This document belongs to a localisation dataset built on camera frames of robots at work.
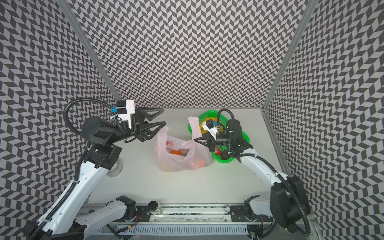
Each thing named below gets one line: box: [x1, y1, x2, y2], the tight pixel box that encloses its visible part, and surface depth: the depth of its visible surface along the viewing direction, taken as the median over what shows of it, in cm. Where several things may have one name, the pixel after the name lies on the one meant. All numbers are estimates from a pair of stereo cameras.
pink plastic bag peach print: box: [154, 116, 212, 172], surface depth 71 cm
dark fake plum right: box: [220, 150, 231, 160], surface depth 92 cm
